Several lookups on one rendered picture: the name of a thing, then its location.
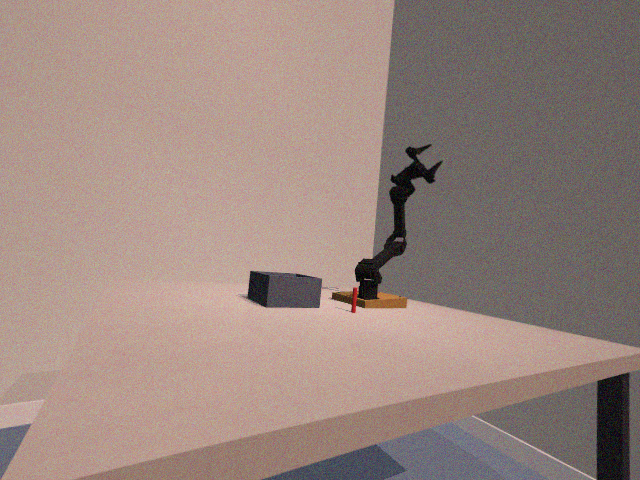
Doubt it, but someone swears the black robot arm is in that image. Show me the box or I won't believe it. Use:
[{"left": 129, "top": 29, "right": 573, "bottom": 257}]
[{"left": 355, "top": 162, "right": 429, "bottom": 300}]

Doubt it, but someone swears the dark red peg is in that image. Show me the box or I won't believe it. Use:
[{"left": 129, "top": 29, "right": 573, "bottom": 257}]
[{"left": 351, "top": 287, "right": 357, "bottom": 313}]

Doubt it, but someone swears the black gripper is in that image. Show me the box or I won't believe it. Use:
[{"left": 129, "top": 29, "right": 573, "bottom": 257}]
[{"left": 403, "top": 144, "right": 443, "bottom": 184}]

